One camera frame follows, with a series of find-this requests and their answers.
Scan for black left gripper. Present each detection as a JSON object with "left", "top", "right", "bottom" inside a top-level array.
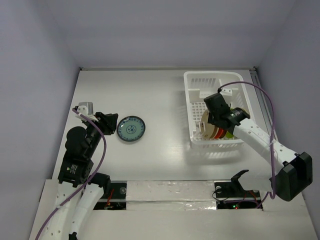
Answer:
[{"left": 83, "top": 110, "right": 118, "bottom": 156}]

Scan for orange plate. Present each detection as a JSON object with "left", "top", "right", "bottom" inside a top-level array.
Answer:
[{"left": 214, "top": 128, "right": 227, "bottom": 139}]

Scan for beige plate with marks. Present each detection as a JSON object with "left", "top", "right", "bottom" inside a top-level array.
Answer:
[{"left": 200, "top": 110, "right": 215, "bottom": 140}]

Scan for green plate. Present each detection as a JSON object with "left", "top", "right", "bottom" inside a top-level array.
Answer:
[{"left": 224, "top": 108, "right": 239, "bottom": 139}]

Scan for beige plate with black patch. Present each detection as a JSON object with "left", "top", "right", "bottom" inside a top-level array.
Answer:
[{"left": 209, "top": 126, "right": 219, "bottom": 139}]

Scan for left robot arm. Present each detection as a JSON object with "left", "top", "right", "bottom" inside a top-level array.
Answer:
[{"left": 35, "top": 108, "right": 119, "bottom": 240}]

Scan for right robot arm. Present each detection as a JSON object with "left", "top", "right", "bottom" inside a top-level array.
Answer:
[{"left": 203, "top": 93, "right": 313, "bottom": 202}]

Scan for white plastic dish rack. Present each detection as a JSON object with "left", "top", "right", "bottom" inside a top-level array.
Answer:
[{"left": 183, "top": 71, "right": 255, "bottom": 152}]

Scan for foil covered base bar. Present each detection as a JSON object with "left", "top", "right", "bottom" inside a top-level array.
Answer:
[{"left": 125, "top": 180, "right": 217, "bottom": 211}]

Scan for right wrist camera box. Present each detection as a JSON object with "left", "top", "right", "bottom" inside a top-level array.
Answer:
[{"left": 217, "top": 87, "right": 233, "bottom": 97}]

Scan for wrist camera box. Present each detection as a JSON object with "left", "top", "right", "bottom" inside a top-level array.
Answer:
[
  {"left": 217, "top": 87, "right": 233, "bottom": 97},
  {"left": 73, "top": 101, "right": 94, "bottom": 118}
]

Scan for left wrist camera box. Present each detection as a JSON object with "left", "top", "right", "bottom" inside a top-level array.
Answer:
[{"left": 73, "top": 101, "right": 94, "bottom": 118}]

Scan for aluminium side rail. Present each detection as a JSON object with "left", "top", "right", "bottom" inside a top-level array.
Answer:
[{"left": 249, "top": 67, "right": 272, "bottom": 133}]

